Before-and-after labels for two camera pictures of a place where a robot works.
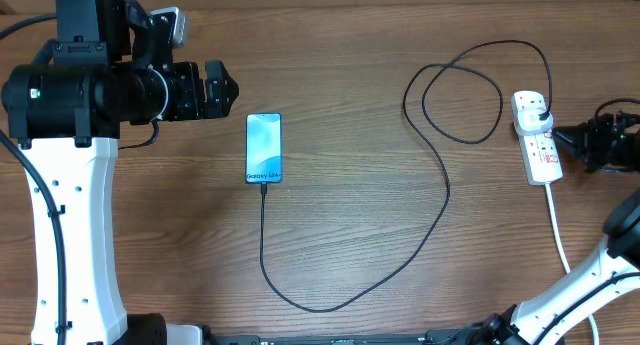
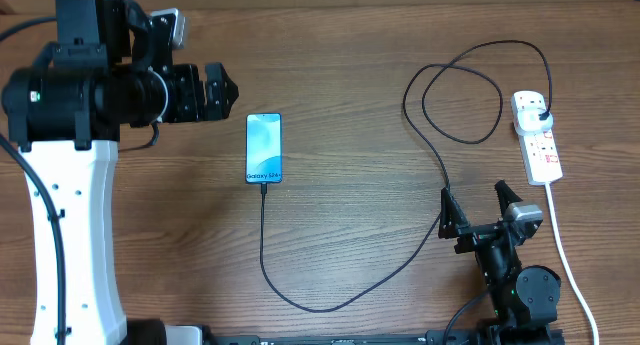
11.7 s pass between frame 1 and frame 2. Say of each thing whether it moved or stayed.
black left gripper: stayed
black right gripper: moved
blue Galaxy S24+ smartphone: stayed
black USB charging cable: stayed
